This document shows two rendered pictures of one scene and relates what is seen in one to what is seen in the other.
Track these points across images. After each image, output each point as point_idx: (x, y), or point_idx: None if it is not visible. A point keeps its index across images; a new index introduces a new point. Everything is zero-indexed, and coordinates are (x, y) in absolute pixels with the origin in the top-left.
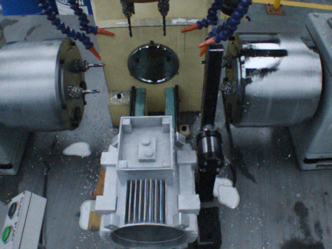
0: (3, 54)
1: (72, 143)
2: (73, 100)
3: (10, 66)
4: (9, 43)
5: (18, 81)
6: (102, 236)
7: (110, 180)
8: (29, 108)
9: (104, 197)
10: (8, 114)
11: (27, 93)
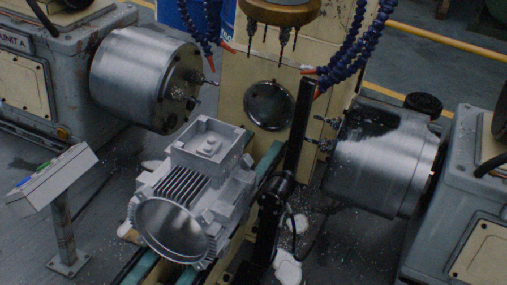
0: (127, 31)
1: (156, 160)
2: (174, 104)
3: (128, 43)
4: (138, 26)
5: (129, 58)
6: (129, 212)
7: (164, 167)
8: (128, 88)
9: (150, 174)
10: (105, 86)
11: (132, 73)
